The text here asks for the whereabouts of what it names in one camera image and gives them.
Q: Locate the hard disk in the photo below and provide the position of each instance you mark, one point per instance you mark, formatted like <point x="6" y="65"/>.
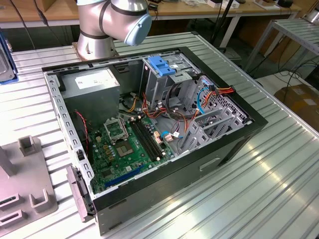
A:
<point x="6" y="67"/>

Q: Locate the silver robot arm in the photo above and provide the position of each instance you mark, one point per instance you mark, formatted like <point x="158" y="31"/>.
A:
<point x="124" y="17"/>

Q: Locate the grey metal disk bay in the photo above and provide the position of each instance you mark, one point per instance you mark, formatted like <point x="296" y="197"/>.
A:
<point x="216" y="124"/>

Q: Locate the beige board power socket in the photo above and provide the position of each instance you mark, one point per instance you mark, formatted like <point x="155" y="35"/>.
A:
<point x="157" y="137"/>

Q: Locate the black RAM slot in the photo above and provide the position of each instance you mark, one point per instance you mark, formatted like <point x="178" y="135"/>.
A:
<point x="150" y="139"/>
<point x="142" y="141"/>
<point x="153" y="137"/>
<point x="146" y="140"/>

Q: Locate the grey metal drive cage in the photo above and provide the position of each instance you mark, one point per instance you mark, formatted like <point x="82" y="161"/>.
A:
<point x="154" y="84"/>

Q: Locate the green motherboard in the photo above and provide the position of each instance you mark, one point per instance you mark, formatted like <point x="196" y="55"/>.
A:
<point x="135" y="159"/>

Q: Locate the blue plastic bay latch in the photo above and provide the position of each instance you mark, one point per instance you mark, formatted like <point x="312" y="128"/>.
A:
<point x="159" y="65"/>

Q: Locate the blue expansion slot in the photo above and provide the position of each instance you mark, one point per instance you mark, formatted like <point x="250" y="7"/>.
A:
<point x="124" y="177"/>

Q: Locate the black PC case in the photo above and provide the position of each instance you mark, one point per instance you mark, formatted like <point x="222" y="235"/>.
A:
<point x="162" y="189"/>

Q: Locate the grey power supply unit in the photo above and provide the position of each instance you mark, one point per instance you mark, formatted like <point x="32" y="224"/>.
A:
<point x="92" y="99"/>

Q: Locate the grey case rear plate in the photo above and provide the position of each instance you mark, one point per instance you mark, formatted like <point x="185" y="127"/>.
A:
<point x="77" y="194"/>

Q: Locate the black stand pole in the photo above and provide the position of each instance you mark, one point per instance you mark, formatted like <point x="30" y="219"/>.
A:
<point x="222" y="22"/>

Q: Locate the small white box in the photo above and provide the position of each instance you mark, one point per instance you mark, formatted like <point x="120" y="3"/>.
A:
<point x="214" y="3"/>

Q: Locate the labelled cardboard box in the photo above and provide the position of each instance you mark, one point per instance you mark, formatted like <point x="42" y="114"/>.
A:
<point x="299" y="99"/>

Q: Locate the grey parts rack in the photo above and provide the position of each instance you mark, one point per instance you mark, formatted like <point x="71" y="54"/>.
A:
<point x="25" y="179"/>

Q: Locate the plain brown carton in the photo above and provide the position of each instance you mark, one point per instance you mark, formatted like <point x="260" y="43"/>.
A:
<point x="59" y="4"/>

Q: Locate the metal slat side table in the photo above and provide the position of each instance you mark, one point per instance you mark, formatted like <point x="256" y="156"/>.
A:
<point x="299" y="32"/>

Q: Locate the small black device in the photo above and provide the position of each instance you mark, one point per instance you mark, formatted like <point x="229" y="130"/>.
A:
<point x="285" y="3"/>

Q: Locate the silver metal cylinder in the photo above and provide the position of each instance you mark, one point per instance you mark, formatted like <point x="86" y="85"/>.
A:
<point x="313" y="16"/>

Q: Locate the square brown base plate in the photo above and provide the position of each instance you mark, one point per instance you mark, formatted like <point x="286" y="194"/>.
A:
<point x="74" y="45"/>

